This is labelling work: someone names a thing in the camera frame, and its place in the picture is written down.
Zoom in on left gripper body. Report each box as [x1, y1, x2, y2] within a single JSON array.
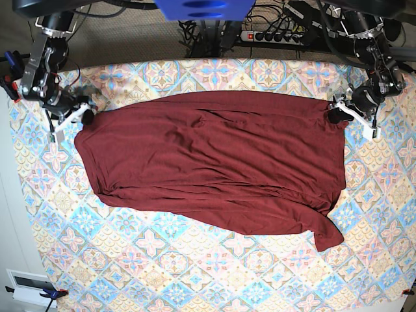
[[352, 86, 380, 116]]

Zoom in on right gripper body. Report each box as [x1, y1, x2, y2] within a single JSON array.
[[42, 89, 85, 119]]

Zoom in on dark red t-shirt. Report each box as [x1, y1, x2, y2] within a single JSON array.
[[74, 91, 346, 252]]

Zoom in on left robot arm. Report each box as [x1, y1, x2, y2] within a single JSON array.
[[328, 11, 406, 129]]

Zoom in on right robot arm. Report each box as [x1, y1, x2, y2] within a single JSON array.
[[19, 11, 96, 129]]

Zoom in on red black clamp left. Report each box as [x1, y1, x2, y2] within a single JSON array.
[[0, 75, 21, 103]]

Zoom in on blue clamp upper left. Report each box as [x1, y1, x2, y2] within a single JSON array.
[[5, 50, 24, 79]]

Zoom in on white power strip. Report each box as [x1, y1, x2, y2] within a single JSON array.
[[240, 31, 304, 45]]

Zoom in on blue orange clamp bottom left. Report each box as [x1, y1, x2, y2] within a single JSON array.
[[5, 286, 69, 307]]

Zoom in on orange clamp bottom right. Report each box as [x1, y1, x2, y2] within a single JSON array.
[[402, 289, 415, 296]]

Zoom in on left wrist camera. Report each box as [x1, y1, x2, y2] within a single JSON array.
[[363, 126, 381, 141]]

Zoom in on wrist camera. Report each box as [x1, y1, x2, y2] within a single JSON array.
[[363, 126, 381, 141], [49, 131, 65, 144]]

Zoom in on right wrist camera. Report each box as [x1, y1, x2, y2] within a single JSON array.
[[49, 131, 65, 144]]

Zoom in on metal table frame leg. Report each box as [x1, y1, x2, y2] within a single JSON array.
[[390, 46, 416, 73]]

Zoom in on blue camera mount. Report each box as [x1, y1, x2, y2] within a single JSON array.
[[155, 0, 255, 21]]

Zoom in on white wall outlet box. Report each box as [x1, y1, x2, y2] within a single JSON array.
[[5, 269, 54, 293]]

